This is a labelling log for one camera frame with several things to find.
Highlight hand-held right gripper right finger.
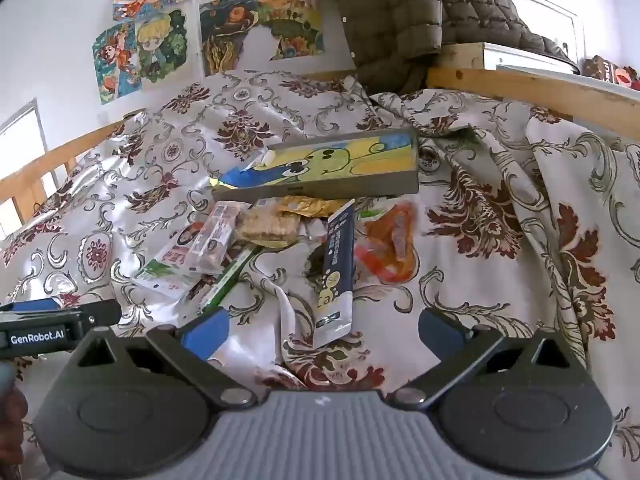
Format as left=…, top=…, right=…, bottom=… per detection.
left=390, top=306, right=571, bottom=408

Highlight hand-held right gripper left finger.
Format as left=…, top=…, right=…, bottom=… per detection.
left=75, top=306, right=258, bottom=408

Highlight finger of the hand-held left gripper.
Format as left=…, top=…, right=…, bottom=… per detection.
left=0, top=296, right=81, bottom=312
left=80, top=300, right=122, bottom=328

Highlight green stick snack packet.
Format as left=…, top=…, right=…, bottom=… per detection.
left=199, top=245, right=264, bottom=317

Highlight white red cartoon snack packet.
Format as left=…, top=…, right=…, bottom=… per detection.
left=134, top=220, right=212, bottom=302

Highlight pink white bar packet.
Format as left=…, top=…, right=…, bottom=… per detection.
left=187, top=201, right=247, bottom=274

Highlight orange snack packet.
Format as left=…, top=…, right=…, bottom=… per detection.
left=354, top=201, right=419, bottom=282

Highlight clear cracker packet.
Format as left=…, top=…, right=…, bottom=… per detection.
left=235, top=207, right=302, bottom=249

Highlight navy blue snack packet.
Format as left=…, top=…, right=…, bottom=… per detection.
left=313, top=200, right=357, bottom=349

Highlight yellow snack packet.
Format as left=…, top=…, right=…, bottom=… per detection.
left=270, top=195, right=351, bottom=219

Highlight grey box with painted bottom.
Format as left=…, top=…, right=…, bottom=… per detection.
left=211, top=127, right=420, bottom=204

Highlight person's left hand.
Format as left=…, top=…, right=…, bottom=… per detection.
left=0, top=390, right=27, bottom=467

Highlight floral printed blanket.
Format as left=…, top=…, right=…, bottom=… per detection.
left=0, top=70, right=640, bottom=480

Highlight window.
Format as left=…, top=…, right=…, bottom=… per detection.
left=0, top=99, right=47, bottom=239

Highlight white shelf board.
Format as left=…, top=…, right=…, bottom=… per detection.
left=482, top=42, right=582, bottom=75

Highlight dark red patterned box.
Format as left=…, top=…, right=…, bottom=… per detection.
left=582, top=55, right=621, bottom=84

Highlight olive quilted jacket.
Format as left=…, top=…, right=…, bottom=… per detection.
left=320, top=0, right=582, bottom=96

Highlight white panelled door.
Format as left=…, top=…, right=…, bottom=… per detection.
left=489, top=0, right=587, bottom=61

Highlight blue orange figure wall poster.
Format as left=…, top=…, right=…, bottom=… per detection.
left=92, top=22, right=144, bottom=106

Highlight wooden bed frame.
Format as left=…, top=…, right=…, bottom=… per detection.
left=0, top=42, right=640, bottom=241

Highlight blond figure wall poster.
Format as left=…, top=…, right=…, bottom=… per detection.
left=134, top=9, right=189, bottom=84

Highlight cartoon posters on wall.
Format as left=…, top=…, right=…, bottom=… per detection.
left=198, top=0, right=324, bottom=79

